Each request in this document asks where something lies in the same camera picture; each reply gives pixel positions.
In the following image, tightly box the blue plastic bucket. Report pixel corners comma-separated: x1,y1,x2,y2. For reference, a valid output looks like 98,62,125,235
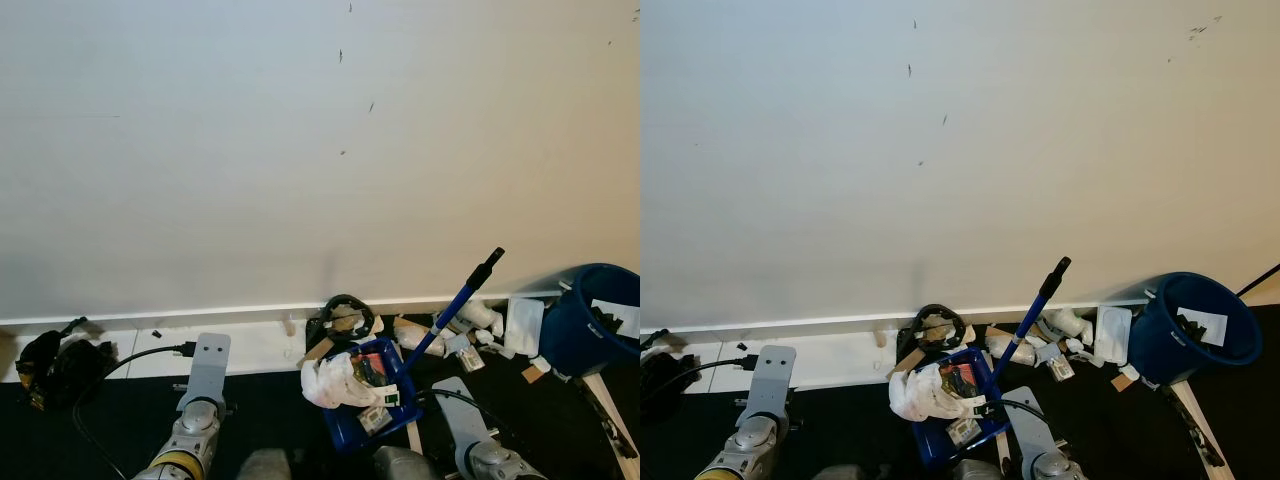
1128,272,1263,389
540,262,641,379

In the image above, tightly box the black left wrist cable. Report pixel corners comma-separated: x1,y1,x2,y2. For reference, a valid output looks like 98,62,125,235
72,340,198,480
640,355,756,401

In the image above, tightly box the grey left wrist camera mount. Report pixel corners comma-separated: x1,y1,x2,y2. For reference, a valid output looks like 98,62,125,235
180,332,233,406
745,345,798,416

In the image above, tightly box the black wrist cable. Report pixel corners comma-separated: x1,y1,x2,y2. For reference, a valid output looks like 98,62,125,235
975,397,1046,423
640,355,756,401
415,386,521,443
72,340,198,480

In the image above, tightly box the white plastic bottle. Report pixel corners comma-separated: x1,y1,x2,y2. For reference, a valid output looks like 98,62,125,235
1040,305,1096,346
460,298,506,339

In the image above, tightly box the blue long-handled dustpan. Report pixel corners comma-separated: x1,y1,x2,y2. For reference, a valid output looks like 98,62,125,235
320,247,506,456
912,256,1073,471

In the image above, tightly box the white paper sheet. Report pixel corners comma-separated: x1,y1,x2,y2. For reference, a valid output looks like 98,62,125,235
1177,305,1231,346
590,298,641,341

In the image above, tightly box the black crumpled bag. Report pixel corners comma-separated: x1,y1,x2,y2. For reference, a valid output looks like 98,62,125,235
640,328,706,421
15,318,119,413

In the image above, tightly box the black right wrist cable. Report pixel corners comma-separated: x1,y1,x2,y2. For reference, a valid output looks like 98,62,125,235
975,397,1046,423
415,386,521,443

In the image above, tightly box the white baseboard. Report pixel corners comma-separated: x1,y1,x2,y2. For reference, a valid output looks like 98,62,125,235
0,290,566,383

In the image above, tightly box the grey right robot leg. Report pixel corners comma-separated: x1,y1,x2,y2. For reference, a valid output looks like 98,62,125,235
950,458,1006,480
372,445,441,480

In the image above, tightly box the black orange snack packet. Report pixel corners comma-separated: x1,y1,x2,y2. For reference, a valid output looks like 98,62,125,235
945,365,986,399
360,355,396,391

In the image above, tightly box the white crumpled plastic bag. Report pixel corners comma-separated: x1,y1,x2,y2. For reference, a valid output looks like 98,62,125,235
300,350,386,411
888,360,986,423

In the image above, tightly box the small grey white carton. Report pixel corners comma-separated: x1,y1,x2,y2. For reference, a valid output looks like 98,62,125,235
445,333,488,373
1040,345,1079,383

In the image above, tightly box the white flat plastic container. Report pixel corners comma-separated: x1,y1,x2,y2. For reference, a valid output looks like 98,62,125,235
1093,305,1134,366
503,296,547,359

